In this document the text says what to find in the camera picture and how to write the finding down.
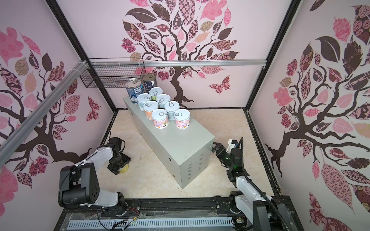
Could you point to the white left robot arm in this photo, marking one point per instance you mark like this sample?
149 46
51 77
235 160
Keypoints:
79 184

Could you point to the silver diagonal aluminium bar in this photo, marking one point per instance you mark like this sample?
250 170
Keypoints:
19 135

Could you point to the pale blue small can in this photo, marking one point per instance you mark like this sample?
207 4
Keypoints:
171 107

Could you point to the white slotted cable duct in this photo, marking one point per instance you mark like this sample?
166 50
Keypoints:
153 224

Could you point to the yellow label small can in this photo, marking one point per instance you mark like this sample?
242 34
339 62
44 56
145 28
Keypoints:
124 169

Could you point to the teal label small can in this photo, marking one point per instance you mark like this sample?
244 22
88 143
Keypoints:
143 99

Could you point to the light green small can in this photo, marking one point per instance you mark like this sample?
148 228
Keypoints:
155 92

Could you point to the silver aluminium crossbar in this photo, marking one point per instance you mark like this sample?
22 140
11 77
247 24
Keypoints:
240 62

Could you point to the dark blue tall can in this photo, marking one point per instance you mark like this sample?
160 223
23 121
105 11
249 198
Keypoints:
149 81

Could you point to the black aluminium frame rail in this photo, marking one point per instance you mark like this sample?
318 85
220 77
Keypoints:
210 207

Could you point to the grey metal cabinet counter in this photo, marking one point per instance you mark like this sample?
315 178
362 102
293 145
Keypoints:
184 152

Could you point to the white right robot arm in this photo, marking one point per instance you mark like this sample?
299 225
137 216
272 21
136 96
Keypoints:
260 211

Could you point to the orange label small can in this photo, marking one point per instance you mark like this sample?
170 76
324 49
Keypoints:
149 108

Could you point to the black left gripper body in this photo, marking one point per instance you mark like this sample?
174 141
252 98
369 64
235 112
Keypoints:
118 161

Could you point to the pink label small can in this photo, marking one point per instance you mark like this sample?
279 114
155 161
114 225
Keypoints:
160 118

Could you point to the pink floral small can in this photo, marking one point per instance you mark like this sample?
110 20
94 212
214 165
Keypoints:
182 118

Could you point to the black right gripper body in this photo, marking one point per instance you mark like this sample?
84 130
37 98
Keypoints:
224 156

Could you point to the black wire mesh basket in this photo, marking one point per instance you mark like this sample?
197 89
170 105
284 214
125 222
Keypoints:
112 72

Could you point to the blue white label can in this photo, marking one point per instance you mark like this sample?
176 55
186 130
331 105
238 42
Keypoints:
134 88

